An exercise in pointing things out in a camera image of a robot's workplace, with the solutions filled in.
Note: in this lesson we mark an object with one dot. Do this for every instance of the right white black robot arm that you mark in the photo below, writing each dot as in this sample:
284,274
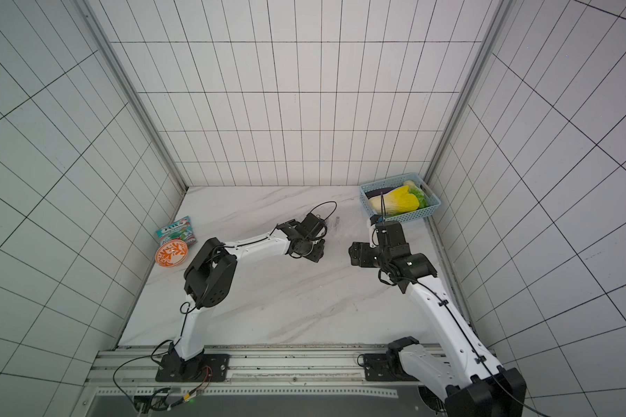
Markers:
469,381

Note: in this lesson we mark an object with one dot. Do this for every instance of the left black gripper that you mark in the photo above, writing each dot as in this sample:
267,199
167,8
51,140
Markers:
316,254

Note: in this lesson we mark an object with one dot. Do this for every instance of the clear acrylic lipstick organizer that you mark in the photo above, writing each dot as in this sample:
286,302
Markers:
348,224

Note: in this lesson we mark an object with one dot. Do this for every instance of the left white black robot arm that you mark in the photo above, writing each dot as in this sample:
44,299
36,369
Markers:
207,282

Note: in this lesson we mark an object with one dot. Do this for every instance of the green toy vegetable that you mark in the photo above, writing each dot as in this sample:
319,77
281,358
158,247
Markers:
418,192

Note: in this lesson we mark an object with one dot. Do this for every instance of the dark purple toy eggplant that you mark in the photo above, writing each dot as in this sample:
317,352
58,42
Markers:
378,192

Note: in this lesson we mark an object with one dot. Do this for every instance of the yellow toy napa cabbage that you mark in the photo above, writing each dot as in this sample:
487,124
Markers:
397,202

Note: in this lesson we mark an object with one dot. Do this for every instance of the aluminium mounting rail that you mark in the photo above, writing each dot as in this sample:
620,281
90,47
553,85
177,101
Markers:
130,373

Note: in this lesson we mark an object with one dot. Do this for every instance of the green snack packet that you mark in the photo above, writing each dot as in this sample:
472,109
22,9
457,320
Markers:
181,229

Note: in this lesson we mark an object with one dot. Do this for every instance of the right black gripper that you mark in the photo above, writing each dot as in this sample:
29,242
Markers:
389,235

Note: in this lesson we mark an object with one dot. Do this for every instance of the light blue plastic basket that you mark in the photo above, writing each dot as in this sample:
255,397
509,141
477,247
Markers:
396,182

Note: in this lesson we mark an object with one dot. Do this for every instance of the orange white patterned bowl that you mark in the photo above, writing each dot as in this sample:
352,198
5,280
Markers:
172,253

